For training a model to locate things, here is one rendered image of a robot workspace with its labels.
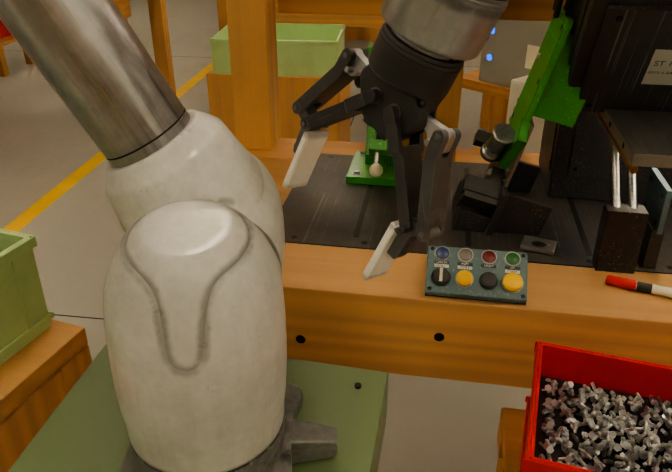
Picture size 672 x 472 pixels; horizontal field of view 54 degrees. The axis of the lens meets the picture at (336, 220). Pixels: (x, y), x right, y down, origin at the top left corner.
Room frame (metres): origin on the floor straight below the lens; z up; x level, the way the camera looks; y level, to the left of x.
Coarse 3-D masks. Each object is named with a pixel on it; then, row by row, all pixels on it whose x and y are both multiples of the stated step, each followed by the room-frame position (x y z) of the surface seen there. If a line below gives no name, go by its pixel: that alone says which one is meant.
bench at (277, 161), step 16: (288, 144) 1.52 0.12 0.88; (336, 144) 1.52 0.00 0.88; (352, 144) 1.52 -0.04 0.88; (272, 160) 1.42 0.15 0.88; (288, 160) 1.42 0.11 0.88; (464, 160) 1.42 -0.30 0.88; (480, 160) 1.42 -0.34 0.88; (528, 160) 1.42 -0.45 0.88; (272, 176) 1.33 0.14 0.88; (288, 192) 1.24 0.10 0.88
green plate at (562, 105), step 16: (560, 16) 1.07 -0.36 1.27; (560, 32) 1.02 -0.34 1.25; (544, 48) 1.09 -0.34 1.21; (560, 48) 1.02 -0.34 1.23; (544, 64) 1.04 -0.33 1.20; (560, 64) 1.03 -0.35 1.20; (528, 80) 1.11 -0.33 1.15; (544, 80) 1.02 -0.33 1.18; (560, 80) 1.03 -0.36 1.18; (528, 96) 1.06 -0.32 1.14; (544, 96) 1.03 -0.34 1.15; (560, 96) 1.03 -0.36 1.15; (576, 96) 1.02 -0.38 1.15; (528, 112) 1.02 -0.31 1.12; (544, 112) 1.03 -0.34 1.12; (560, 112) 1.03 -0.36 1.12; (576, 112) 1.02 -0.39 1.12
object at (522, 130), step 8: (520, 120) 1.03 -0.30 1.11; (520, 128) 1.01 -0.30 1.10; (528, 128) 1.01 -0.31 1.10; (520, 136) 1.00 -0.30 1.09; (528, 136) 1.00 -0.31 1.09; (512, 144) 1.02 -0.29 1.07; (520, 144) 1.00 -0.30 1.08; (504, 152) 1.05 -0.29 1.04; (512, 152) 1.02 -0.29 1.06; (504, 160) 1.04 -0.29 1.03; (512, 160) 1.04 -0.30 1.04; (504, 168) 1.06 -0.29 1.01
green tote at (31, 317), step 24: (0, 240) 0.92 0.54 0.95; (24, 240) 0.89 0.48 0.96; (0, 264) 0.84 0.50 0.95; (24, 264) 0.88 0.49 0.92; (0, 288) 0.83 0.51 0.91; (24, 288) 0.87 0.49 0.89; (0, 312) 0.82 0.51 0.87; (24, 312) 0.86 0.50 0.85; (48, 312) 0.91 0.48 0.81; (0, 336) 0.81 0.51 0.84; (24, 336) 0.85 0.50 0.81; (0, 360) 0.80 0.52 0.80
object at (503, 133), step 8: (496, 128) 1.04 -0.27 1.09; (504, 128) 1.04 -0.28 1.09; (512, 128) 1.04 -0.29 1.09; (496, 136) 1.02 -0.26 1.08; (504, 136) 1.03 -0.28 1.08; (512, 136) 1.03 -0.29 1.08; (488, 144) 1.05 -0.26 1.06; (496, 144) 1.03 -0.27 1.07; (504, 144) 1.02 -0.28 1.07; (480, 152) 1.08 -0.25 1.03; (488, 152) 1.06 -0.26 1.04; (496, 152) 1.05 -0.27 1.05; (488, 160) 1.06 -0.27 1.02; (496, 160) 1.06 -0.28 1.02
